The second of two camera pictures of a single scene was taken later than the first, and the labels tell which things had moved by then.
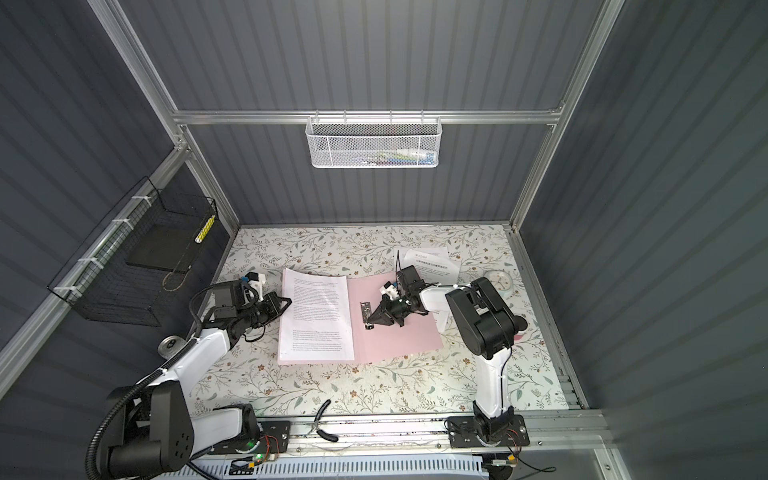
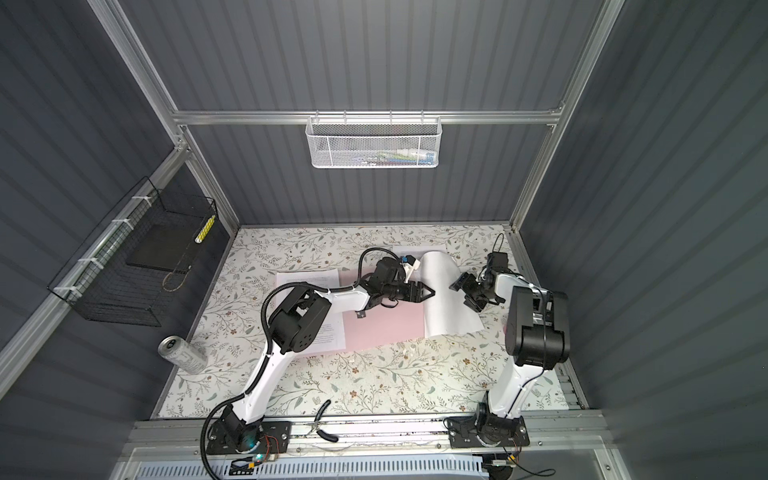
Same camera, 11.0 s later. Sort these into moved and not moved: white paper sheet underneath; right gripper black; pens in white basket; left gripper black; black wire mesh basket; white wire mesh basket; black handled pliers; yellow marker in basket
Moved: white paper sheet underneath; right gripper black; left gripper black
Not moved: white wire mesh basket; pens in white basket; black wire mesh basket; yellow marker in basket; black handled pliers
